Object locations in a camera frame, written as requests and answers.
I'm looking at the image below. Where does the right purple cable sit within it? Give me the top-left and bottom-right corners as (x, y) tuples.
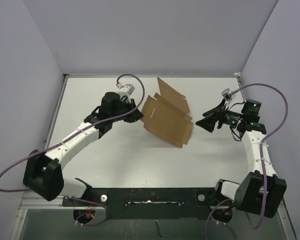
(206, 82), (289, 230)

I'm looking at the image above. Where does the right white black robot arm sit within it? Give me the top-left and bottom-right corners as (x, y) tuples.
(195, 99), (287, 218)

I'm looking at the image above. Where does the brown cardboard paper box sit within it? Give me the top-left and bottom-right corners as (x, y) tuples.
(141, 77), (194, 148)

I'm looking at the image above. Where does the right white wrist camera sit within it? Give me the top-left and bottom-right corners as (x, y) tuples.
(221, 88), (233, 102)

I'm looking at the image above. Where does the aluminium table frame rail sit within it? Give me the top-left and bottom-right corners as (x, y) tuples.
(11, 73), (71, 240)

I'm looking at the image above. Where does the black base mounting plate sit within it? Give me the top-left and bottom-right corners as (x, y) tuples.
(62, 187), (225, 220)

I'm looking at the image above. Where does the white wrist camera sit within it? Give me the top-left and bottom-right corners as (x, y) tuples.
(116, 83), (135, 97)
(221, 88), (233, 102)

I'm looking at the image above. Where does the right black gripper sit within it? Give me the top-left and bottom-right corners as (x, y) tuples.
(195, 99), (244, 133)

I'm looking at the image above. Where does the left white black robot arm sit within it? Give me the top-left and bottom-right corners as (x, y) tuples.
(23, 92), (144, 206)

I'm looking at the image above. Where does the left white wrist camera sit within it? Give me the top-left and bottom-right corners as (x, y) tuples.
(116, 83), (135, 97)

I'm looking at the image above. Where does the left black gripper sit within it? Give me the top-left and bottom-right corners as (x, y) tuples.
(111, 97), (144, 123)

